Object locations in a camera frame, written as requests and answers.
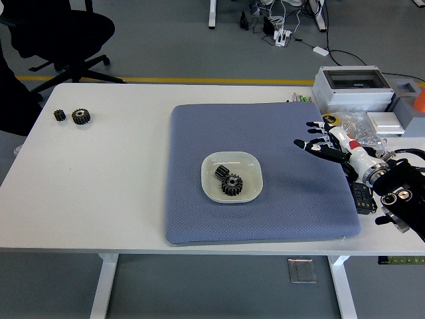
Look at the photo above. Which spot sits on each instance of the clear bag of resistors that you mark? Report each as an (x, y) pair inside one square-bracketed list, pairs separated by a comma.
[(362, 128)]

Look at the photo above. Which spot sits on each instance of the black floor device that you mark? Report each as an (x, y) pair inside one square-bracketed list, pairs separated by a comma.
[(244, 20)]

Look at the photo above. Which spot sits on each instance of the large black gear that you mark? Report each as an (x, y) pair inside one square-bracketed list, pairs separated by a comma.
[(232, 185), (81, 116)]

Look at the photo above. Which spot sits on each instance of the black office chair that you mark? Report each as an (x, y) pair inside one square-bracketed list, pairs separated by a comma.
[(63, 33)]

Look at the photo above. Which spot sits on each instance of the white power adapter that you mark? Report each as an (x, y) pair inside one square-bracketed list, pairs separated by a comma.
[(320, 50)]

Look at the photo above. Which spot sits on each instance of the white desk leg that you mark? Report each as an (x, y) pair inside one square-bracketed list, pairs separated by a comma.
[(212, 13), (319, 16)]

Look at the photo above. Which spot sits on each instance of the white table leg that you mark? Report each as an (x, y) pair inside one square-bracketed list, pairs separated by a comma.
[(343, 289), (103, 289)]

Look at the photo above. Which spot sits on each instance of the green white terminal connectors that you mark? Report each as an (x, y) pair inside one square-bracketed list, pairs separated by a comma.
[(303, 98)]

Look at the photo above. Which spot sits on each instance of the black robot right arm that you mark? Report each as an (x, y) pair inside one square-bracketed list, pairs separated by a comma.
[(405, 176)]

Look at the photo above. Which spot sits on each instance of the black digital controller module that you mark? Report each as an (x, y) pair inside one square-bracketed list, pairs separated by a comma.
[(363, 197)]

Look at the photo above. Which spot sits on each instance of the white square dish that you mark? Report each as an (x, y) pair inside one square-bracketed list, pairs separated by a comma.
[(252, 172)]

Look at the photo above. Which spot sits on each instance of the orange cone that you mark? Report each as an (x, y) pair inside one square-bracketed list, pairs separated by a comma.
[(420, 101)]

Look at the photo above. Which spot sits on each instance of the small black gear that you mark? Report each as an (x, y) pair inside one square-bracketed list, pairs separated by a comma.
[(59, 115), (220, 171)]

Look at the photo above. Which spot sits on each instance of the green label strip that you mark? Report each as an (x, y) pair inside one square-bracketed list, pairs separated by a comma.
[(401, 260)]

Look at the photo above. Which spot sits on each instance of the grey electrical enclosure box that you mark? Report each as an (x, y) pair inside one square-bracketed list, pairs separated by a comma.
[(352, 94)]

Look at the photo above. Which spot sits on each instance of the black charger brick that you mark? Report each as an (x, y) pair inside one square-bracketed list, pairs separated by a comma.
[(268, 25)]

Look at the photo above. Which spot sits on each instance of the white power strip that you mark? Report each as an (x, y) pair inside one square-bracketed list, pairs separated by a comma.
[(282, 37)]

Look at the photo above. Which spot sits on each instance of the white switch panel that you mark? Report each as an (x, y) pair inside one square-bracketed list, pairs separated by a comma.
[(385, 123)]

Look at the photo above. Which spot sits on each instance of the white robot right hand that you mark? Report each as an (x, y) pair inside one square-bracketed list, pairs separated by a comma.
[(345, 141)]

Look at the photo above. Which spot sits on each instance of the metal floor plate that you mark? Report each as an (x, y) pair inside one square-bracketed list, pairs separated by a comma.
[(302, 270)]

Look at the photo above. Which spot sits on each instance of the grey block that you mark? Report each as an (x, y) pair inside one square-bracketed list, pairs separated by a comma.
[(411, 113)]

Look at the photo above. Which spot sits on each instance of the yellow tape measure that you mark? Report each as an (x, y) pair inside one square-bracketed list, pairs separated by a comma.
[(329, 119)]

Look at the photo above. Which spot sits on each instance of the person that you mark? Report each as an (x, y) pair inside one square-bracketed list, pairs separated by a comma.
[(13, 106)]

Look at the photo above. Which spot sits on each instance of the blue-grey quilted mat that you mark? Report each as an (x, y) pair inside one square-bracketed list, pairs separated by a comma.
[(232, 133)]

